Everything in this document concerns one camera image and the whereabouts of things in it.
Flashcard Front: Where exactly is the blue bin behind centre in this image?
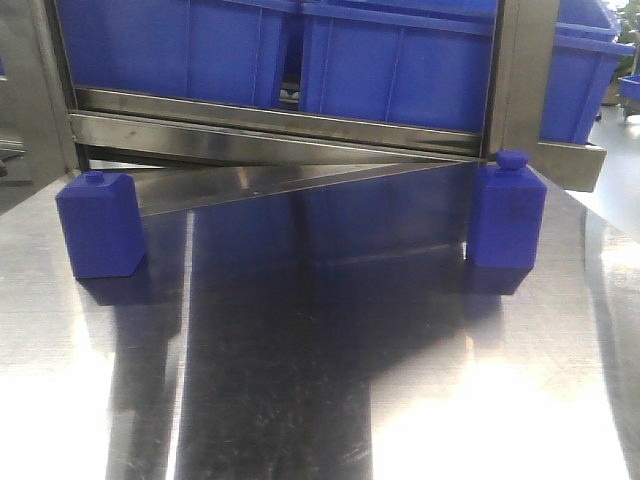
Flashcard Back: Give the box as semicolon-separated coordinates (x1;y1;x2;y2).
299;1;496;133

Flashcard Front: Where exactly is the blue bin behind left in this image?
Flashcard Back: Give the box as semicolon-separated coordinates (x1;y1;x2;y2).
57;1;299;108

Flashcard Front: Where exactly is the stainless steel shelf frame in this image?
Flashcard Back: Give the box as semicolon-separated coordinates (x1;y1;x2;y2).
29;1;606;192

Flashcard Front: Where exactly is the blue bottle-shaped part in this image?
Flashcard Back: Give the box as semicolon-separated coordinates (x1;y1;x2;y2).
55;170;146;279
466;150;547;269

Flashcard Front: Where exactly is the blue bin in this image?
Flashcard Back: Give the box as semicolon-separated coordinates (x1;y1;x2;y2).
539;1;635;145
299;1;496;133
57;1;299;108

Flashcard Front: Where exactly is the blue bin far right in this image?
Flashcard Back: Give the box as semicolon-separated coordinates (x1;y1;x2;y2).
539;1;635;145

